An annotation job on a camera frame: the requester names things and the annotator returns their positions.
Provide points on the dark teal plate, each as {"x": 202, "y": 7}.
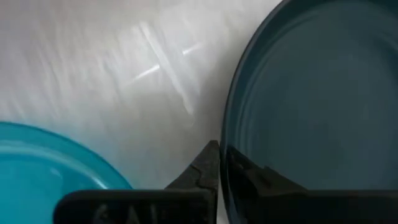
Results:
{"x": 311, "y": 93}

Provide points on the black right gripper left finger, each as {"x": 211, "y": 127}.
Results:
{"x": 140, "y": 207}

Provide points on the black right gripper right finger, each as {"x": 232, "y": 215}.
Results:
{"x": 295, "y": 207}

